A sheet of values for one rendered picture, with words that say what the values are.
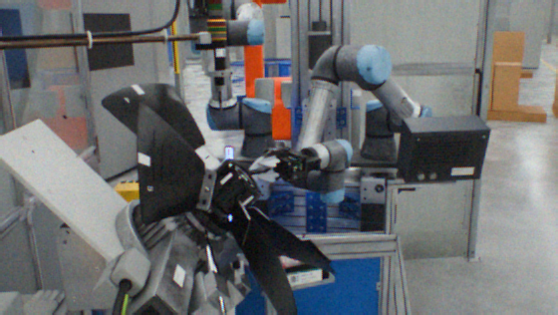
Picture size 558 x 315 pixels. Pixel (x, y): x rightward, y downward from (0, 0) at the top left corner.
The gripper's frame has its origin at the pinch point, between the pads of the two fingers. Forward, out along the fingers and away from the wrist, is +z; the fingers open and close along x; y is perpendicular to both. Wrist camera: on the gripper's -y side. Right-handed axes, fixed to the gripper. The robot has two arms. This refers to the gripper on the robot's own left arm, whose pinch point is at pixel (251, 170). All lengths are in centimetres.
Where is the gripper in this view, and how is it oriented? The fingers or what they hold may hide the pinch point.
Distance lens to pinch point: 137.0
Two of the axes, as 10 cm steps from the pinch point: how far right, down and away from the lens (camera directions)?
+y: 6.5, 2.9, -7.0
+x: -0.4, 9.4, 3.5
